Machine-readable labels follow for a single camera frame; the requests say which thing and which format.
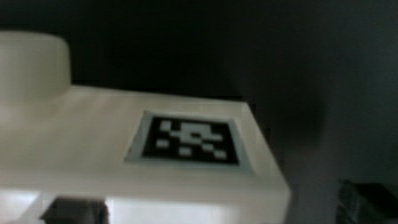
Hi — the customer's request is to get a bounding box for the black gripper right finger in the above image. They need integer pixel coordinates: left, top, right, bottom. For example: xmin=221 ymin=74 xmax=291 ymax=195
xmin=333 ymin=180 xmax=398 ymax=224

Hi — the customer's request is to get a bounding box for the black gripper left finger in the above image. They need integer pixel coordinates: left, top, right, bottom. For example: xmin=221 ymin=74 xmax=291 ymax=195
xmin=38 ymin=197 xmax=109 ymax=224

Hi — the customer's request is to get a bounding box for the white front drawer box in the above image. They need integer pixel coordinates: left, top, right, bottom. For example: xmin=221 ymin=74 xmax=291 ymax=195
xmin=0 ymin=31 xmax=291 ymax=224

